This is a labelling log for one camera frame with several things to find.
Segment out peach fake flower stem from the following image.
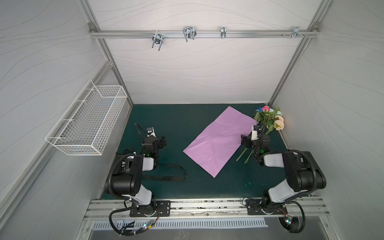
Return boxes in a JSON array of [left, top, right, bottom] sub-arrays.
[[254, 114, 285, 160]]

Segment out pink fake flower stem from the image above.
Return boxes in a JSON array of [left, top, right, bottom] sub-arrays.
[[236, 105, 270, 164]]

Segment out pink purple wrapping paper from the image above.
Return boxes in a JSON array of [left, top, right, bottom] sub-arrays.
[[184, 107, 258, 178]]

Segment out mint fake flower stem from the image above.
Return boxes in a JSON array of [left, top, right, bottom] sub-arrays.
[[270, 107, 282, 118]]

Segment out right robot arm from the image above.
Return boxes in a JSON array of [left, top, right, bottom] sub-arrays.
[[241, 131, 327, 207]]

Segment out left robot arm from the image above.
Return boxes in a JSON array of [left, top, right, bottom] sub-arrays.
[[106, 136, 167, 209]]

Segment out green table mat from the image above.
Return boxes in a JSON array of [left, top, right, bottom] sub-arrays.
[[118, 104, 285, 199]]

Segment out white vent grille strip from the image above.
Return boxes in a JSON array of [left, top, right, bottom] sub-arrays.
[[92, 218, 268, 231]]

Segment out metal U-bolt clamp left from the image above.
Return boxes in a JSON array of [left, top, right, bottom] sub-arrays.
[[152, 33, 164, 51]]

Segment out metal u-bolt clamp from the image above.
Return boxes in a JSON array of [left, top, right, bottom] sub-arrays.
[[152, 33, 164, 51], [183, 27, 197, 42]]

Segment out metal bolt clamp right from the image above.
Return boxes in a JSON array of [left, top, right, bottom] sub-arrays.
[[282, 28, 309, 39]]

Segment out metal U-bolt clamp middle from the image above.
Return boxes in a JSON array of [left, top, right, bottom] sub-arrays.
[[183, 27, 197, 42]]

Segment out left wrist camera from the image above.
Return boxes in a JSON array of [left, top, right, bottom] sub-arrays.
[[146, 127, 156, 138]]

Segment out black ribbon strap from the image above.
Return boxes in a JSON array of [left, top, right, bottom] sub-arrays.
[[140, 163, 188, 183]]

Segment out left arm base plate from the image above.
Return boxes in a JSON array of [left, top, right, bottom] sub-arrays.
[[130, 200, 171, 218]]

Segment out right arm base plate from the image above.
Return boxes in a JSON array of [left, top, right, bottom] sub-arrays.
[[243, 198, 288, 216]]

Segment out white wire basket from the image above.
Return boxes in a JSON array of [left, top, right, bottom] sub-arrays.
[[45, 80, 128, 156]]

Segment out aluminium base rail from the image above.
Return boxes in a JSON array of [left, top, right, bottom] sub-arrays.
[[83, 196, 330, 220]]

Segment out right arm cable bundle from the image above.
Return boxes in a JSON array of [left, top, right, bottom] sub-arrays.
[[278, 200, 306, 234]]

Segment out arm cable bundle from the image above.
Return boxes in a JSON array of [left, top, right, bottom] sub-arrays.
[[108, 206, 160, 237], [278, 200, 306, 234]]

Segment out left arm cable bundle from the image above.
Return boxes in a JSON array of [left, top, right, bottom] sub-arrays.
[[108, 206, 160, 237]]

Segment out metal bracket clamp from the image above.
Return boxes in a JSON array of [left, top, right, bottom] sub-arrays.
[[221, 27, 227, 39]]

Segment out aluminium crossbar rail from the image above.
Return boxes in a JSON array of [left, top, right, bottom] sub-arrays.
[[90, 29, 321, 39]]

